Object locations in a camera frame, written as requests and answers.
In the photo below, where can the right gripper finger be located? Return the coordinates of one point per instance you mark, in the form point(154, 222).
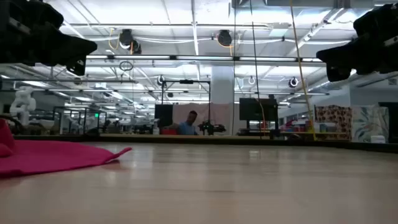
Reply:
point(357, 54)
point(337, 73)

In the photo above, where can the small black robot arm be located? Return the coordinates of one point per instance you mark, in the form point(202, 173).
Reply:
point(211, 127)

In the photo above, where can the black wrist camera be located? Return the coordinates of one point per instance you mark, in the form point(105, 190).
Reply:
point(40, 14)
point(376, 20)

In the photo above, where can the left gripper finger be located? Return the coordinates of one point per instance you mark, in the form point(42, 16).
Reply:
point(56, 46)
point(77, 68)

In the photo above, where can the silver ribbed air duct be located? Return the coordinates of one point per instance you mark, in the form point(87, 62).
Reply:
point(329, 84)

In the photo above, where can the small black monitor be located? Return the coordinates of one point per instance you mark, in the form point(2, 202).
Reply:
point(163, 115)

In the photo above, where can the leaf patterned cloth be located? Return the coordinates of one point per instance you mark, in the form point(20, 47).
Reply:
point(370, 123)

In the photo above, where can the white container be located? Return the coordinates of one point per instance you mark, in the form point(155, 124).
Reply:
point(378, 139)

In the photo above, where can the red cloth towel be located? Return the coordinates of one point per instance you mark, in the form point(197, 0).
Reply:
point(46, 155)

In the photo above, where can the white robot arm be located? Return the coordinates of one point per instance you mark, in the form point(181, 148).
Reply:
point(23, 102)

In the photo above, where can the black framed glass enclosure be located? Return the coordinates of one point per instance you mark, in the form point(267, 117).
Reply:
point(88, 123)

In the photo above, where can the dark cabinet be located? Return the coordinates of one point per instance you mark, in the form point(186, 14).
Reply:
point(390, 121)

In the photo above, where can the white pillar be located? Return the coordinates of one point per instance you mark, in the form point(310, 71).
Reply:
point(222, 84)

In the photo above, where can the black frame stand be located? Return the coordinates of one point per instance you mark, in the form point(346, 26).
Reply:
point(186, 81)

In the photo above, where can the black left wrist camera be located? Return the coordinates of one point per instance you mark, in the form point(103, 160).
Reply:
point(40, 14)

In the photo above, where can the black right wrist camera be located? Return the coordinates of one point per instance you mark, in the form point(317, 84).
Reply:
point(376, 20)

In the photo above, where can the pink curtain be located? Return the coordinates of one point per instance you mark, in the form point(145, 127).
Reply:
point(214, 113)

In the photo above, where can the floral patterned cloth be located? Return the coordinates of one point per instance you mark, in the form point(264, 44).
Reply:
point(332, 121)

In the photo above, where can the person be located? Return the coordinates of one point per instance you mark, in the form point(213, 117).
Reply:
point(188, 127)

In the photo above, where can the wide black monitor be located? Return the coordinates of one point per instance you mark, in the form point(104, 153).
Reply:
point(255, 109)

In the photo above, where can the long ceiling light strip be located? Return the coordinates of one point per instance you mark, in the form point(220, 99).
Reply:
point(202, 58)

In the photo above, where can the red bin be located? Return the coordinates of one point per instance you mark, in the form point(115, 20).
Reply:
point(168, 132)

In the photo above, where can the shelf with colourful boxes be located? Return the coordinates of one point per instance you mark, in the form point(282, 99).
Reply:
point(297, 127)

